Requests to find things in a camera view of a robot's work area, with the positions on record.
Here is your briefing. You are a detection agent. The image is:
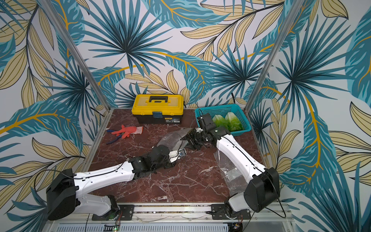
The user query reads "clear zipper bag blue seal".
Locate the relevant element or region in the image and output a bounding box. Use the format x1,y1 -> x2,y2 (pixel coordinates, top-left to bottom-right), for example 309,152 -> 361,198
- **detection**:
157,128 -> 192,151

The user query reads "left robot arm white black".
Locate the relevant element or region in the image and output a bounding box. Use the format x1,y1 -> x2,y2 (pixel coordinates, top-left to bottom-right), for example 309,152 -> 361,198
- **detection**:
46,145 -> 186,221

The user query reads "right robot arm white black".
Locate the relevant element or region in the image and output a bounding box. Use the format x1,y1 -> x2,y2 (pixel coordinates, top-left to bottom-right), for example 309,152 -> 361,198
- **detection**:
183,127 -> 280,213

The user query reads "chinese cabbage middle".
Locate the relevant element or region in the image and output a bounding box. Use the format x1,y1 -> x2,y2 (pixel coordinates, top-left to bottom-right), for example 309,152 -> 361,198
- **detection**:
212,115 -> 230,130

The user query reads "chinese cabbage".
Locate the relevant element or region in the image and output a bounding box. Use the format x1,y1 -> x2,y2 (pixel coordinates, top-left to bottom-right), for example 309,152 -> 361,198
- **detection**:
212,115 -> 230,130
225,112 -> 243,132

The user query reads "chinese cabbage right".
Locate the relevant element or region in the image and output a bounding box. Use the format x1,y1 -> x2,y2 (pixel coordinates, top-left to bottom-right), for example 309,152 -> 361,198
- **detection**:
225,112 -> 243,132

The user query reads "teal plastic basket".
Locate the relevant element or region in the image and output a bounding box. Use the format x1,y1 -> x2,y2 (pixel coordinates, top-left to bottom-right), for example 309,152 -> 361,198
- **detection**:
195,104 -> 251,136

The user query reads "yellow black toolbox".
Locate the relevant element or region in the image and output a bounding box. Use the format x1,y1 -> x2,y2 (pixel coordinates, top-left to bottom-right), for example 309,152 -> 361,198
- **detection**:
131,94 -> 184,124

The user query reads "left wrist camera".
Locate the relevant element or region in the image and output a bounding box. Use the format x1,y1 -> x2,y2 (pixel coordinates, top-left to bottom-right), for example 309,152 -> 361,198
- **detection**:
169,149 -> 186,163

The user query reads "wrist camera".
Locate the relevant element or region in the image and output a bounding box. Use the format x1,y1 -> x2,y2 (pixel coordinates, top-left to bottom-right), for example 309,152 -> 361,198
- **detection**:
197,114 -> 216,133
169,149 -> 186,163

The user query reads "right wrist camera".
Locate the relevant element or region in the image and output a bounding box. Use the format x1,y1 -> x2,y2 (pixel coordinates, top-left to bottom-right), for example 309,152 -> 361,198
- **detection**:
197,114 -> 216,133

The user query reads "blue handled tool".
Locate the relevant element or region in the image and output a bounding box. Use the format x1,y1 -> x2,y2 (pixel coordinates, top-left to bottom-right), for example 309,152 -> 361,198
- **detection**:
106,130 -> 122,145

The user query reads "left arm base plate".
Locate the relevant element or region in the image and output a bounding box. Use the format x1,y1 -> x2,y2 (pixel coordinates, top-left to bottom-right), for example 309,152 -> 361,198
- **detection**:
92,205 -> 134,221

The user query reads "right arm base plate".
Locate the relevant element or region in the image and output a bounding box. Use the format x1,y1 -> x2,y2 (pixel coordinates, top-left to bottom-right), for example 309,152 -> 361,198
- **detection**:
206,204 -> 251,220

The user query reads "front aluminium rail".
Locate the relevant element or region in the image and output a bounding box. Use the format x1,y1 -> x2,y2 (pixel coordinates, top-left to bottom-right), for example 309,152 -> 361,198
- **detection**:
43,203 -> 299,232

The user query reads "left aluminium frame post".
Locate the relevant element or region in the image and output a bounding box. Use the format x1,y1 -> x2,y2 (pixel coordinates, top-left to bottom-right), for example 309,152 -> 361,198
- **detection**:
39,0 -> 111,111

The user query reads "aluminium frame post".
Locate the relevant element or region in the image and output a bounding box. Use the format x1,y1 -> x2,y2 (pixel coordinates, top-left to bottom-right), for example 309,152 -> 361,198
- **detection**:
39,0 -> 111,111
244,0 -> 304,113

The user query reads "right aluminium frame post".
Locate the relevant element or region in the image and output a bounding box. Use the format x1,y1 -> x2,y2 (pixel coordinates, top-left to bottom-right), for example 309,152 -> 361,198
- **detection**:
244,0 -> 304,113

